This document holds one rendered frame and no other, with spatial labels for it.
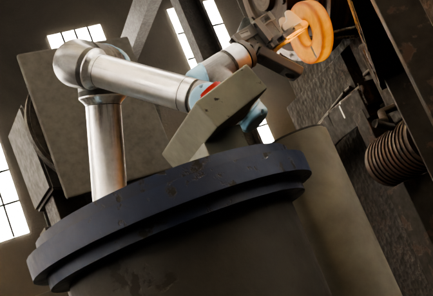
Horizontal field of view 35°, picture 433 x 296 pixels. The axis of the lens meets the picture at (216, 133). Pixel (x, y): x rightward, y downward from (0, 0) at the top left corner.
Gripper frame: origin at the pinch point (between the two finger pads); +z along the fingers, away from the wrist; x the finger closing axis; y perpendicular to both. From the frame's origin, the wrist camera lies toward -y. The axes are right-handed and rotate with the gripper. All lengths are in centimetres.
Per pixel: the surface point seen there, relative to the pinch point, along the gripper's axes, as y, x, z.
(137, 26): 301, 881, 393
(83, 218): -16, -73, -89
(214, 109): -11, -47, -58
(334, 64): -9, 41, 30
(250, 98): -13, -47, -52
